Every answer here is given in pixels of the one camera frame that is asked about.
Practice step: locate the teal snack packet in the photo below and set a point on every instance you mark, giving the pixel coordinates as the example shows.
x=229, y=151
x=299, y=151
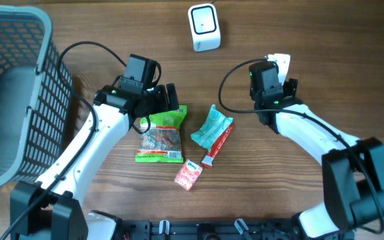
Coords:
x=214, y=126

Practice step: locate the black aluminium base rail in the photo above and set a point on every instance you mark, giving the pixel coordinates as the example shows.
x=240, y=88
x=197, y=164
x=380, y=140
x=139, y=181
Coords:
x=269, y=229

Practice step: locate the grey plastic shopping basket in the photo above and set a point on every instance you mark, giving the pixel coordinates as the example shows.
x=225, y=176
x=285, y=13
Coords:
x=34, y=95

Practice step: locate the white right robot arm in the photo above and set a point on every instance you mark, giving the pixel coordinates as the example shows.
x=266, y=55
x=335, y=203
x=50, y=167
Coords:
x=352, y=168

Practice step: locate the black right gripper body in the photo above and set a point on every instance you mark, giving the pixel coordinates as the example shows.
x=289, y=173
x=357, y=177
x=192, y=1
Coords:
x=288, y=88

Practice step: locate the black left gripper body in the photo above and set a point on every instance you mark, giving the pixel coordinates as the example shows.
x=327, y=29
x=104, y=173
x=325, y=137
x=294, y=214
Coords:
x=158, y=100

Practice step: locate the red tissue pack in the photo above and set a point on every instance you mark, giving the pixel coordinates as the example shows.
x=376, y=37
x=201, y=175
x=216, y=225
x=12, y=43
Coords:
x=188, y=174

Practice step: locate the red snack stick packet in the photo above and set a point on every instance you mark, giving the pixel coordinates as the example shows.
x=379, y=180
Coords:
x=207, y=161

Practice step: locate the green gummy candy bag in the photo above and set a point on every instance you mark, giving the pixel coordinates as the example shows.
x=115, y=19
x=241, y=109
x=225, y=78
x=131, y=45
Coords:
x=162, y=142

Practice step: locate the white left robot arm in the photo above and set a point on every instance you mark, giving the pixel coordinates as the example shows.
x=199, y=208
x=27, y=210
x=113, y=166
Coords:
x=51, y=208

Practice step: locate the white barcode scanner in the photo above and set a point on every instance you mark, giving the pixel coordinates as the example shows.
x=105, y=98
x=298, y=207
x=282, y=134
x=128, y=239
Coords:
x=204, y=26

